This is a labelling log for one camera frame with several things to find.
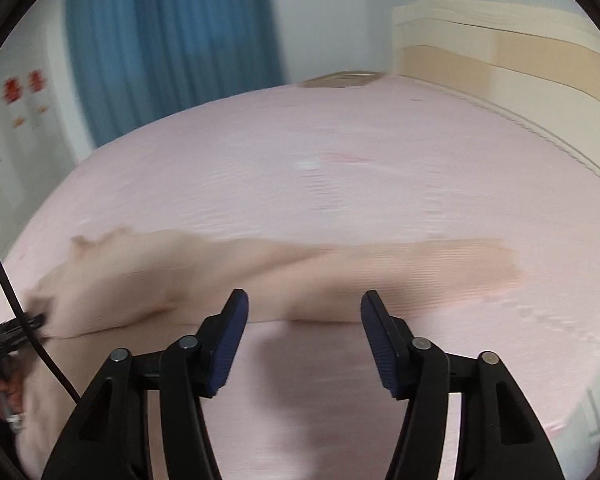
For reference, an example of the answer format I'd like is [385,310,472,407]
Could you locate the beige ribbed knit sweater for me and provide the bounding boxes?
[7,230,522,479]

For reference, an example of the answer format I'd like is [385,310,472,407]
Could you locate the person left hand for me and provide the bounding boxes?
[0,351,26,434]

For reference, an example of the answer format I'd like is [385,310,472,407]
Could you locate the pink bed sheet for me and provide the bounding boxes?
[5,76,600,456]

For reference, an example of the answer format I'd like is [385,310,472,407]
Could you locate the white wardrobe with stickers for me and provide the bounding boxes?
[0,0,95,256]

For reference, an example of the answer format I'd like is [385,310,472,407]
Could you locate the tan pillow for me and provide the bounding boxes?
[300,70,385,88]

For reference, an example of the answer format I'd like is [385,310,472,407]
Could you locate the blue curtain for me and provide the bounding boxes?
[65,0,285,146]

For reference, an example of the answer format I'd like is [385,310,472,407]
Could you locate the cream and tan headboard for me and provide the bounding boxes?
[391,0,600,174]

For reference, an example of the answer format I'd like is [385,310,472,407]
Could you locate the black cable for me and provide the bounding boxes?
[0,225,82,404]

